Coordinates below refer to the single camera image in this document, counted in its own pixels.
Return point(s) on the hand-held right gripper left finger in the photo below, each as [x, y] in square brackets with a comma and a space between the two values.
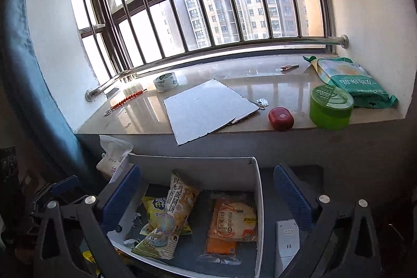
[120, 198]

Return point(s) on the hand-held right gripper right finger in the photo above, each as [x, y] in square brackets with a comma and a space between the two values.
[293, 196]

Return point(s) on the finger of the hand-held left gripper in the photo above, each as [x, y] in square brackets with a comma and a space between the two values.
[65, 186]
[73, 209]

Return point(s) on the yellow green snack packet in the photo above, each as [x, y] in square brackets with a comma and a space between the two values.
[152, 213]

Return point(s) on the tall cream biscuit packet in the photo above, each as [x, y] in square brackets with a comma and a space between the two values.
[176, 203]

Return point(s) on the orange pancake packet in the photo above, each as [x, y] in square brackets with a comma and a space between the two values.
[231, 219]

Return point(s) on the white cardboard box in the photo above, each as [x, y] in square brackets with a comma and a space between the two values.
[195, 167]

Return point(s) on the white tissue pack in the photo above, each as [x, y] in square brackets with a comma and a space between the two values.
[110, 160]

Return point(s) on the white remote control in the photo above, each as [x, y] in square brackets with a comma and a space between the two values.
[286, 245]

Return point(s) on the yellow wrapper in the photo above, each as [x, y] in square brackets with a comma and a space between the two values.
[88, 257]

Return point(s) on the black box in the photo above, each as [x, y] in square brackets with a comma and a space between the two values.
[6, 167]

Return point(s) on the red round case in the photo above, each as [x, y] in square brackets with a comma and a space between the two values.
[280, 118]

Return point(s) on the green round jar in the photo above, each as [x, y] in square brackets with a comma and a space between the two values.
[329, 115]

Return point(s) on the blue curtain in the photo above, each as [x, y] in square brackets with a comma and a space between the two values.
[32, 86]

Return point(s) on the clear tape roll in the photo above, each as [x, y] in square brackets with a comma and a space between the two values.
[159, 86]

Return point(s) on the white cardboard sheet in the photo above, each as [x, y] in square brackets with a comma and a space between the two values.
[205, 108]

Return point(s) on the green plastic bag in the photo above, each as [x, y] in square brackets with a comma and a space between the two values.
[358, 86]

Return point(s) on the apartment building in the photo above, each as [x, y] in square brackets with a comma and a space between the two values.
[251, 14]

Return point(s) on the steel window guard rail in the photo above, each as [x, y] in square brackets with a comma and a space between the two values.
[293, 41]

